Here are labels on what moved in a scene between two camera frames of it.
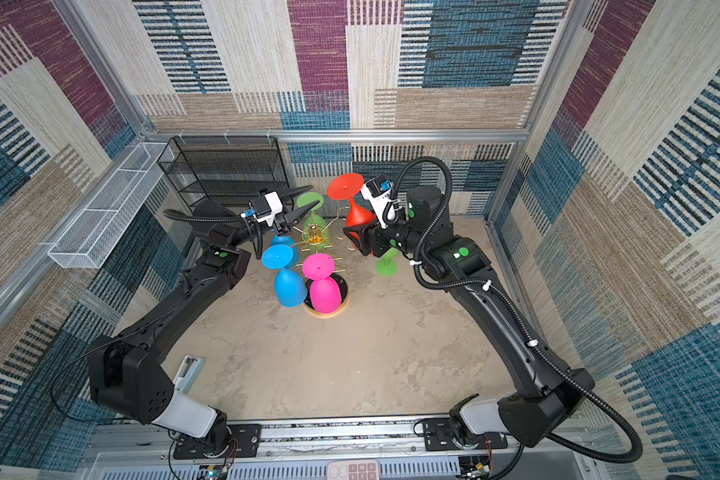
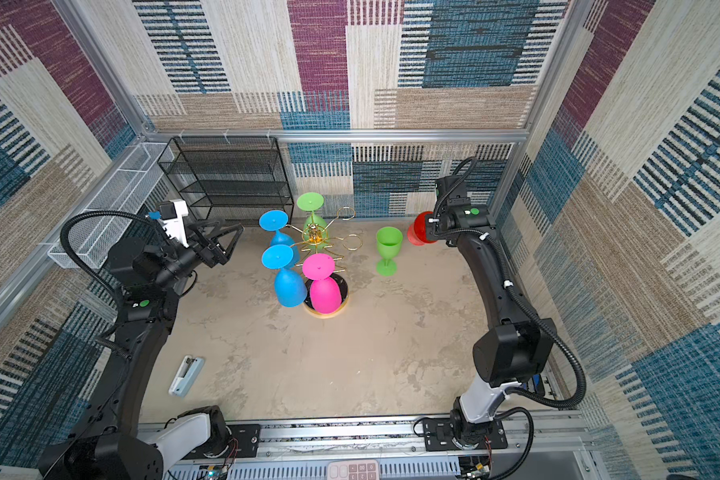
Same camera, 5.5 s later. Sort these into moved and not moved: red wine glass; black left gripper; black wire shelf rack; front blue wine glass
Moved: black left gripper; red wine glass
Not moved: black wire shelf rack; front blue wine glass
